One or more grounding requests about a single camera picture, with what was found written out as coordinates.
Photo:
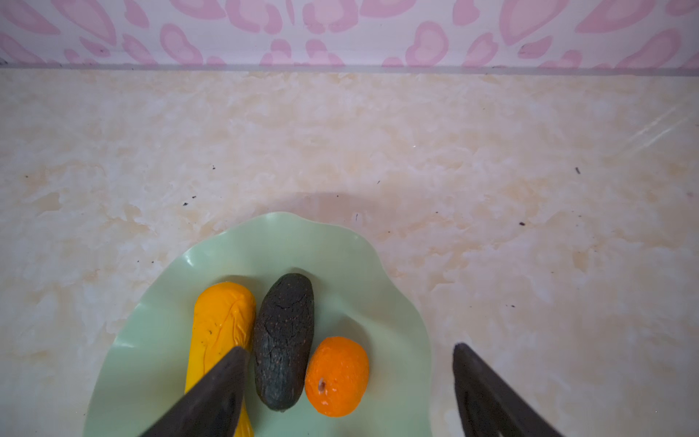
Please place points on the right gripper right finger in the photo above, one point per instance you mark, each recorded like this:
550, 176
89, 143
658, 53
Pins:
487, 405

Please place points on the yellow fake fruit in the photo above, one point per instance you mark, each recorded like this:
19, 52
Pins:
224, 315

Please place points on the dark avocado fake fruit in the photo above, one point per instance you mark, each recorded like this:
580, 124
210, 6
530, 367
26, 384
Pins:
282, 338

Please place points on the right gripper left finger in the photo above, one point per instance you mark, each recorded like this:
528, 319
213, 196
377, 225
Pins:
212, 407

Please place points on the light green wavy fruit bowl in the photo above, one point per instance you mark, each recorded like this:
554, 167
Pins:
145, 369

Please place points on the small orange fake fruit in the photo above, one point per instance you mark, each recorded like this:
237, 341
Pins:
337, 377

